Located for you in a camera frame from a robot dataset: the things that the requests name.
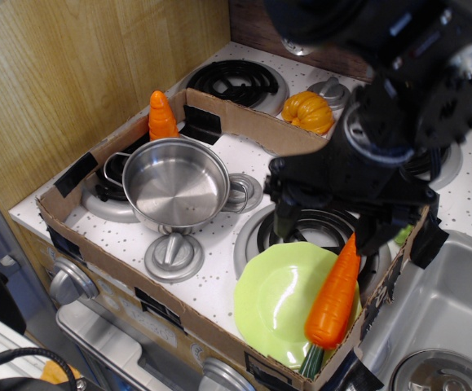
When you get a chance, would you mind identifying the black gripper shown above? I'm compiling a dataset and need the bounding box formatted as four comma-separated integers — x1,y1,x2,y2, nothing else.
264,105,439,256

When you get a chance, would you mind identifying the cardboard fence with black tape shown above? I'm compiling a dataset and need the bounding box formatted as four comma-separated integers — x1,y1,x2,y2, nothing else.
35,87,450,391

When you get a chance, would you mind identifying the silver oven knob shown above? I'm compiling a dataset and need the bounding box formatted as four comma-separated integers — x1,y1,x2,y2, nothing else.
49,257,99,305
198,358,255,391

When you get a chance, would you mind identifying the orange toy carrot green stem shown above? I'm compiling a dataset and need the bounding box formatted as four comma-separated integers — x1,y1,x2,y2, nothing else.
300,235,361,379

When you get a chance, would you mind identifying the hanging metal strainer ladle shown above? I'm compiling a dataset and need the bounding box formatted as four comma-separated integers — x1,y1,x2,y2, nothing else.
281,37,318,57

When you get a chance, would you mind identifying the green toy broccoli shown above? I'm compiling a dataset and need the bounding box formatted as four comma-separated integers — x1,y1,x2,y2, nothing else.
393,225,414,247

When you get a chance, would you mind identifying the silver oven knob right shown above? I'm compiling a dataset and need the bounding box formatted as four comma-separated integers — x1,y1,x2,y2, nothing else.
198,358,255,391

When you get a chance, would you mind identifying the black cable bottom left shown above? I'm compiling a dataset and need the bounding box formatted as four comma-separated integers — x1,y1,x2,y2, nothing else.
0,346,77,391

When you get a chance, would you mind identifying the silver toy sink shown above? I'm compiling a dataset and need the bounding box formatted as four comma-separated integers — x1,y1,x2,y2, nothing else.
360,231,472,390

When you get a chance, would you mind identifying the front left black burner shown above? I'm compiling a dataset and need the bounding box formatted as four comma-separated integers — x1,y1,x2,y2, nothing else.
81,135,149,223

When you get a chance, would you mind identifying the silver stove knob front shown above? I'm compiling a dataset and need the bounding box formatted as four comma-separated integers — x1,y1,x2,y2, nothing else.
144,233,205,283

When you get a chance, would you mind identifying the back right black burner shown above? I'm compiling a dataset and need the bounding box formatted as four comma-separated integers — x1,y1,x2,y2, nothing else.
405,144,463,191

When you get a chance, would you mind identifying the light green plastic plate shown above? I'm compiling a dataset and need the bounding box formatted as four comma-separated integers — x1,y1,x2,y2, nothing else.
234,242,361,370

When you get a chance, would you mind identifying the silver stove knob back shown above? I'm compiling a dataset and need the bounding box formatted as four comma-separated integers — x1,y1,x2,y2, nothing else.
308,77,351,110

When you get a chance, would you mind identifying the black burner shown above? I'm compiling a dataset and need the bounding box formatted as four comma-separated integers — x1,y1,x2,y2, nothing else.
81,135,149,223
405,144,463,191
232,201,393,297
179,59,289,116

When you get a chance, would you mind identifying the orange toy pumpkin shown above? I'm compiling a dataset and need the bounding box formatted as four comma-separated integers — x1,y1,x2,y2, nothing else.
281,91,334,135

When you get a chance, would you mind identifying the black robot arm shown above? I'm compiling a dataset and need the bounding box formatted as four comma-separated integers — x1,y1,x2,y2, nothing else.
265,1,472,255

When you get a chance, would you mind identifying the front right black burner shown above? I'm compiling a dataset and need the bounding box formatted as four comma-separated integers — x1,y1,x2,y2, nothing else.
232,201,393,297

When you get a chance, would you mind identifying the upright orange toy carrot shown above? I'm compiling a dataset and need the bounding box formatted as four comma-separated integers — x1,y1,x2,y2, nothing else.
148,90,179,141

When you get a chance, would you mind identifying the orange object bottom left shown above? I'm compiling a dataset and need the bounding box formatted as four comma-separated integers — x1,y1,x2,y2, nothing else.
40,360,68,384

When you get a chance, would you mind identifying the silver stove knob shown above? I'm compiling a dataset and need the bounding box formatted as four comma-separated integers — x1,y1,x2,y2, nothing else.
308,77,351,110
222,174,263,214
144,233,205,283

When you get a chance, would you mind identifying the silver stove knob middle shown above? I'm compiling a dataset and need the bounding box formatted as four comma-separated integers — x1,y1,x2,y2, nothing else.
222,174,263,214

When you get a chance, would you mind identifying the silver oven knob left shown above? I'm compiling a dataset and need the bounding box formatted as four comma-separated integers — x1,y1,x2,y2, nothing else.
49,257,99,305

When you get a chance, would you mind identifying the silver oven door handle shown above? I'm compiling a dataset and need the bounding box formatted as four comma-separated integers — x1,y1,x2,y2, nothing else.
56,301,201,390

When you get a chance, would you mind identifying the sink drain strainer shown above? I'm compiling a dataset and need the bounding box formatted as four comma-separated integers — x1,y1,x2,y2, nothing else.
389,349,472,390

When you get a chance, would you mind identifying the stainless steel pot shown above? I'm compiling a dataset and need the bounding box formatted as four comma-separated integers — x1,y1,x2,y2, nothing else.
121,138,230,235

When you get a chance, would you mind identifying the back left black burner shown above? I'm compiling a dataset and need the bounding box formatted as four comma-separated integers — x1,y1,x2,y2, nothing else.
179,59,289,116

